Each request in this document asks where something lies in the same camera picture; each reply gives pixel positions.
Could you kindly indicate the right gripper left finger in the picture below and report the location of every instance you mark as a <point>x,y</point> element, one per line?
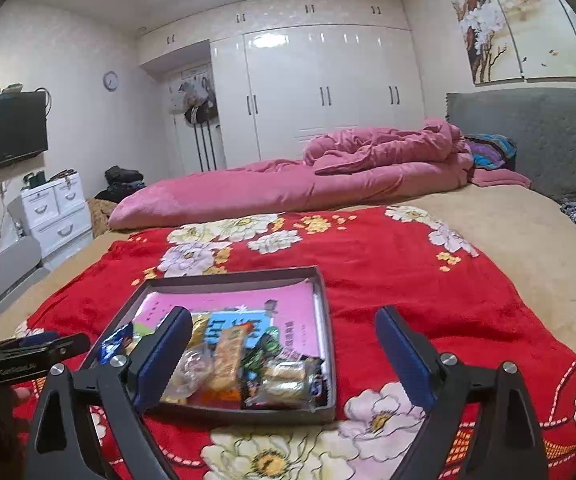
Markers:
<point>63,443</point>

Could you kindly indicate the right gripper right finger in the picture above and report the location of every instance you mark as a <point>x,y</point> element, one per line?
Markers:
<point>507,442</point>

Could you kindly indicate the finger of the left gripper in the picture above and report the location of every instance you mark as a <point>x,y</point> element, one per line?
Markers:
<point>66,347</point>
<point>38,339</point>

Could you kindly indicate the blue cookie packet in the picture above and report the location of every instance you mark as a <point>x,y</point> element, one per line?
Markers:
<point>115,343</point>

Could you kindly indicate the clear round biscuit packet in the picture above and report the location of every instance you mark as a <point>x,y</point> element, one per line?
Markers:
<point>193,369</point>

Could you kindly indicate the orange rice cracker packet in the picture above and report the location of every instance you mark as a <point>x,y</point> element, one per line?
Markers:
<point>223,386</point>

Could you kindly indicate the small yellow cake packet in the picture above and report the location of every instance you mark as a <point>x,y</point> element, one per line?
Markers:
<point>282,383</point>

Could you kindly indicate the green milk snack packet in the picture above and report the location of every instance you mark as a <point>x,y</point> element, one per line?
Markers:
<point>141,330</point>

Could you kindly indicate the gold wafer bar packet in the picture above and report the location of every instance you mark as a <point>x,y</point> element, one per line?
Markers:
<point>199,326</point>

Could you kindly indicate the Snickers bar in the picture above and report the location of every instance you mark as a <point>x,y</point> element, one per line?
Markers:
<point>317,385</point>

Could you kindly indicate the grey chair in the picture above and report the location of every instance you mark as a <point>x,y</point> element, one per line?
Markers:
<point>21,267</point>

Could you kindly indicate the white drawer cabinet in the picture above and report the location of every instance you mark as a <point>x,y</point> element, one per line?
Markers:
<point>57,216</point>

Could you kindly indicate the brown knitted blanket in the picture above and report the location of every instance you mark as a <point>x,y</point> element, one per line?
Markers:
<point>100,212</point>

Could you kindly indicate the grey shallow tray box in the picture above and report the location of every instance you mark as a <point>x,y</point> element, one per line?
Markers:
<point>222,415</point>

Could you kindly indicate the dark clothes pile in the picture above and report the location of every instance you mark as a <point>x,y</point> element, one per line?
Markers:
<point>121,183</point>

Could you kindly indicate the pink blue children's book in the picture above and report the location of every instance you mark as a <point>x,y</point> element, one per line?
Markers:
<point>290,308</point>

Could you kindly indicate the red floral blanket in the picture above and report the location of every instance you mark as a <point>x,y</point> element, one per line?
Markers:
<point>399,255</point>

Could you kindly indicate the hanging bags on door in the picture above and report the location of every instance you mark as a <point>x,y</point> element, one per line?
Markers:
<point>194,99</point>

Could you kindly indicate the pink folded quilt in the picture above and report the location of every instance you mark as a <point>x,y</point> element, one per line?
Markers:
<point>355,166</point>

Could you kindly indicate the colourful striped clothing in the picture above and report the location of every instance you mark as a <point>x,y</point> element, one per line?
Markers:
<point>492,151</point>

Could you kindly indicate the grey padded headboard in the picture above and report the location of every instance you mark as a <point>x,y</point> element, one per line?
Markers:
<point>541,121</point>

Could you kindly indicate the white wardrobe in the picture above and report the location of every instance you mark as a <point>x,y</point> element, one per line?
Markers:
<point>286,71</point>

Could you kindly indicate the wall mounted television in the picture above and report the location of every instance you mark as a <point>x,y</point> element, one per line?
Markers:
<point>23,126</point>

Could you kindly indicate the round wall clock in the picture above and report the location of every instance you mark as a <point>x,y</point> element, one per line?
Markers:
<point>110,81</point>

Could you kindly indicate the floral wall painting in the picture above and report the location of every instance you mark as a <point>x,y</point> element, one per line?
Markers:
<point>518,39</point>

